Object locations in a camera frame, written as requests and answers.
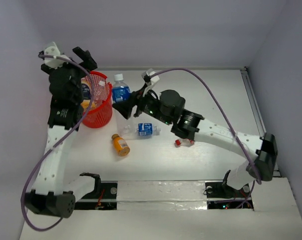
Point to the blue label bottle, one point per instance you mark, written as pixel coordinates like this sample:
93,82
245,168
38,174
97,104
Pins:
121,93
147,130

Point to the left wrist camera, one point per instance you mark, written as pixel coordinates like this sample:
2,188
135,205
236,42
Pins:
51,49

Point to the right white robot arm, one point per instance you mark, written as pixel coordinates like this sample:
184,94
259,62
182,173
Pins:
260,152

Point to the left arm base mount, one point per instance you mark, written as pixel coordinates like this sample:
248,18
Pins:
106,199

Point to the red mesh plastic bin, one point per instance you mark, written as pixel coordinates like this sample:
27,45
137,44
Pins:
100,112

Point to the tall orange juice bottle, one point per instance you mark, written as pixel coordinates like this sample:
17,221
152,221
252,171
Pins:
87,92

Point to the aluminium rail right edge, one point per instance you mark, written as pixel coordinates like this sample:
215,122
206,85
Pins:
255,109

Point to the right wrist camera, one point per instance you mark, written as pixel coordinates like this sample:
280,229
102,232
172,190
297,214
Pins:
150,80

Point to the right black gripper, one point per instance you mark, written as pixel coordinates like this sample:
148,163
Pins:
125,107

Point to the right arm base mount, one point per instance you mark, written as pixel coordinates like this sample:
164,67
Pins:
221,196

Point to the blue label bottle middle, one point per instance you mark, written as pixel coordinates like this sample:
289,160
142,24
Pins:
147,130

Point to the blue label bottle front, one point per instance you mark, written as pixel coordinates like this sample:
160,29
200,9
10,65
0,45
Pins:
121,93

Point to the small orange juice bottle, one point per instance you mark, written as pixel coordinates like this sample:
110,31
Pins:
120,145

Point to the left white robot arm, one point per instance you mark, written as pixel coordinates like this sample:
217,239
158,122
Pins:
49,195

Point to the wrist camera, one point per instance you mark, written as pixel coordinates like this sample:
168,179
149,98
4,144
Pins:
150,80
51,49

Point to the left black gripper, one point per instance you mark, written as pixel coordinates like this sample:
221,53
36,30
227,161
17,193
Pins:
72,66

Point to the crushed red label bottle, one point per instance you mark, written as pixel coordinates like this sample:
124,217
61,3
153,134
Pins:
184,142

